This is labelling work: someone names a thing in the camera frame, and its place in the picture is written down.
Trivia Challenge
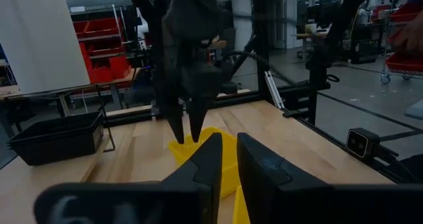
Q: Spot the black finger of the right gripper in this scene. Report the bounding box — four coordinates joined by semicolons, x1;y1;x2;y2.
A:
164;98;185;145
186;96;210;144

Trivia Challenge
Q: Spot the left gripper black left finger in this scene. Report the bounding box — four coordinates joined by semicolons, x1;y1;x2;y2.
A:
32;133;223;224

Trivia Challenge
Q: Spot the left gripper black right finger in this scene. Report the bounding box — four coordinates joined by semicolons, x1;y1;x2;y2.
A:
237;133;423;224

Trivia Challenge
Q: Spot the wooden top desk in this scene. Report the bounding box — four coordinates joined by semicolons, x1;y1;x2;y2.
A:
208;38;229;50

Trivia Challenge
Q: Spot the wooden background table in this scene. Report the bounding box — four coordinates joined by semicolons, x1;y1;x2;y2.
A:
0;68;141;109

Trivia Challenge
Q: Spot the distant wooden table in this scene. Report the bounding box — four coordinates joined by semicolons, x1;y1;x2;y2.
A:
292;32;328;59

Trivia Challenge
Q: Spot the white board on stand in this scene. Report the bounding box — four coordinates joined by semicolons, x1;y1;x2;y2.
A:
0;0;91;118

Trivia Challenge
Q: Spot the grey padded chair armrest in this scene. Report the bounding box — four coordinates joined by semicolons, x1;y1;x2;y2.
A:
404;100;423;121

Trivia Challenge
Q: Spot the red bin cart on wheels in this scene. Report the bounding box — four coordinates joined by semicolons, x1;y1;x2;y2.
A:
379;1;423;85

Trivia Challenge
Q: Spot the black metal rig frame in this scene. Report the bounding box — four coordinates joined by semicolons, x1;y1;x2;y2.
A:
77;0;423;185

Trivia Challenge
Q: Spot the white aluminium rail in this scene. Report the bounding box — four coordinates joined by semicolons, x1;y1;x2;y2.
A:
264;71;286;110

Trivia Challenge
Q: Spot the small black table-level camera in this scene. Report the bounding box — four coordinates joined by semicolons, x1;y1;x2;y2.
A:
345;128;381;159

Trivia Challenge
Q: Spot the wire rack with red bins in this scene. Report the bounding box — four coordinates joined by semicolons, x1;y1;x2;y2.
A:
71;4;133;85

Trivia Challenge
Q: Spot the wooden shelf with black frame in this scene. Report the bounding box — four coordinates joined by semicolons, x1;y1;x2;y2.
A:
0;83;116;224

